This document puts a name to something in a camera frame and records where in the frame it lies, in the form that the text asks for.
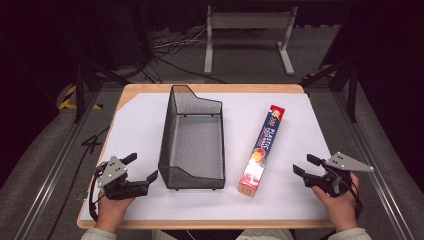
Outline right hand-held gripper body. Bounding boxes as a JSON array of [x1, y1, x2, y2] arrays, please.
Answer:
[[302, 151, 375, 198]]

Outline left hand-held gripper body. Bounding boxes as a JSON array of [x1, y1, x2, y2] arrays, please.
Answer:
[[94, 155, 150, 201]]

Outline long blue red wrap box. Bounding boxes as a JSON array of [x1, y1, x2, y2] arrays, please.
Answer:
[[237, 104, 287, 198]]

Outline black wire mesh basket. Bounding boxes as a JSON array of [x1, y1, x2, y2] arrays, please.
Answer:
[[157, 84, 227, 192]]

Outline person's left hand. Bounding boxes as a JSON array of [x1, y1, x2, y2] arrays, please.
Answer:
[[94, 192, 136, 234]]

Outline person's right hand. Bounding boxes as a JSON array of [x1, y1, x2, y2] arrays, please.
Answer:
[[311, 172, 361, 234]]

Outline white table mat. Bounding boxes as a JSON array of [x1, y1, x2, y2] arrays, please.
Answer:
[[79, 92, 334, 222]]

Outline black metal stand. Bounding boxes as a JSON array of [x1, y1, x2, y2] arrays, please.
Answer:
[[71, 59, 132, 124], [300, 59, 362, 123]]

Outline yellow black floor tape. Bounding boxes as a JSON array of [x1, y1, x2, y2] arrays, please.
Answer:
[[57, 84, 104, 111]]

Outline white metal stand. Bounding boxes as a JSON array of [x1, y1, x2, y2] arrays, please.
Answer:
[[203, 4, 299, 77]]

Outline aluminium floor rail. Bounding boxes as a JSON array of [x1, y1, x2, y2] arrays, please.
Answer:
[[332, 91, 415, 240], [12, 91, 102, 240]]

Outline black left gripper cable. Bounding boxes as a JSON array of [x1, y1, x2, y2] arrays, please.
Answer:
[[87, 163, 108, 223]]

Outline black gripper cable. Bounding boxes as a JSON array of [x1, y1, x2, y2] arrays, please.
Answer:
[[346, 179, 365, 219], [87, 163, 108, 223]]

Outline thin black floor cable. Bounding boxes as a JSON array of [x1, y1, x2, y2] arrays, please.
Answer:
[[45, 125, 112, 240]]

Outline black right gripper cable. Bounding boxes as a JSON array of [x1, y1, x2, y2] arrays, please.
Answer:
[[346, 179, 365, 219]]

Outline white floor cables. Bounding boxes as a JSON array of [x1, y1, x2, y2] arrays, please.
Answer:
[[152, 27, 209, 50]]

